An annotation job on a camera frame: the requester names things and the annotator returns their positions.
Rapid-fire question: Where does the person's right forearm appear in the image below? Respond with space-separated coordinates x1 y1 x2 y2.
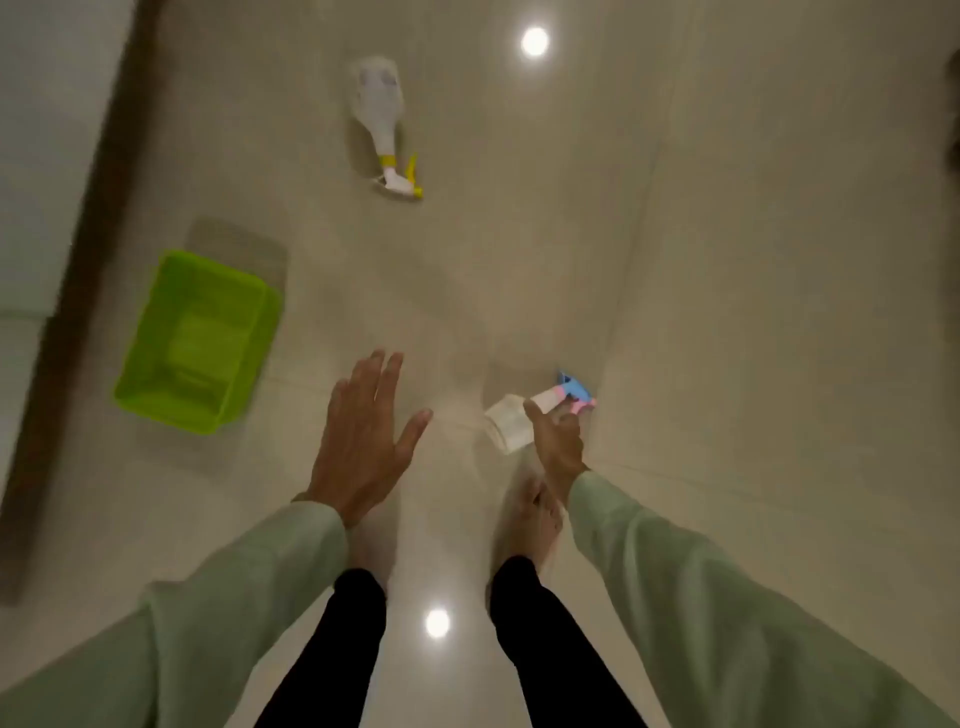
565 470 955 728

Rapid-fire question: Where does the person's left forearm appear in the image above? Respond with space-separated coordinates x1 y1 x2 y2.
0 499 351 728

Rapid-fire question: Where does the person's right foot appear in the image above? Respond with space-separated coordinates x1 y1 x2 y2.
486 474 565 601

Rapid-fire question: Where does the spray bottle with blue trigger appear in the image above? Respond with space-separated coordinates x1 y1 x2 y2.
483 372 598 457

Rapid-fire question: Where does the person's left leg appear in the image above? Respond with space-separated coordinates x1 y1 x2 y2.
253 567 388 728

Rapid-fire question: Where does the spray bottle with yellow trigger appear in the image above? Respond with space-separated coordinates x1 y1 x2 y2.
348 55 425 201

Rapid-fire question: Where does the person's leg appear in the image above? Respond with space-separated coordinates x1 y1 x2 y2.
253 567 388 728
488 554 648 728

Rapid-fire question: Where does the green plastic basin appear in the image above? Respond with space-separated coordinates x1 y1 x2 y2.
113 249 285 436

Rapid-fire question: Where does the person's right hand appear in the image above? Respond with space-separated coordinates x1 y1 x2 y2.
522 398 591 513

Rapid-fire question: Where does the person's right leg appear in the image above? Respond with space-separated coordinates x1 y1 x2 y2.
488 554 648 728

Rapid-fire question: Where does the dark object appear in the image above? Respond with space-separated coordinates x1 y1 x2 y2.
942 49 960 175

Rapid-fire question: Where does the person's left foot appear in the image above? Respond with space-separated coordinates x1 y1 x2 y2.
345 491 400 595

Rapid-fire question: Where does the person's foot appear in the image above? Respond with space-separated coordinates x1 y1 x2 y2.
486 474 565 601
345 491 400 595

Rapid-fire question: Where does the person's left hand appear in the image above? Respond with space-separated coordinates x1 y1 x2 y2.
306 348 435 528

